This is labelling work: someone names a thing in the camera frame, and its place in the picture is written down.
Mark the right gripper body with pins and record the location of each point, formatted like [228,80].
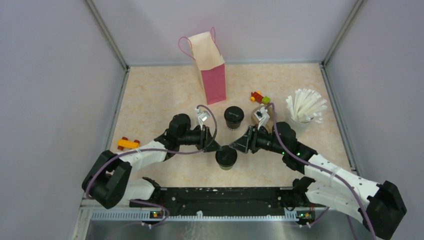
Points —
[260,140]

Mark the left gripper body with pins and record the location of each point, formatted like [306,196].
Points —
[197,138]

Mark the black cup lid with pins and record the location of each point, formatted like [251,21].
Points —
[226,154]
[234,114]

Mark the black paper cup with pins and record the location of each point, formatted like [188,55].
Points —
[233,123]

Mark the green paper cup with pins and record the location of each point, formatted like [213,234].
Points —
[226,164]

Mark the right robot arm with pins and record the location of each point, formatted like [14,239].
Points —
[378,206]

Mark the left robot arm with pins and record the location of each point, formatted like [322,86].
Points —
[107,180]

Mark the brown pulp cup carrier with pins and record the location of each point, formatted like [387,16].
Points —
[270,123]

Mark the red yellow green toy blocks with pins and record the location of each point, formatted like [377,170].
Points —
[256,96]

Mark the white cup of straws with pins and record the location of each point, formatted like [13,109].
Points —
[304,108]

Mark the pink paper bag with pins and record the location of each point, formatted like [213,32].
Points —
[209,63]

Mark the yellow red toy car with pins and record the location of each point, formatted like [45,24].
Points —
[125,143]

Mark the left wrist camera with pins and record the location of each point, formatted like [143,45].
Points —
[201,116]

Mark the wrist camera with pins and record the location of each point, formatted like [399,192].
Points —
[262,116]
[201,116]

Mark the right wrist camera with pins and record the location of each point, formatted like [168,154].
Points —
[262,116]

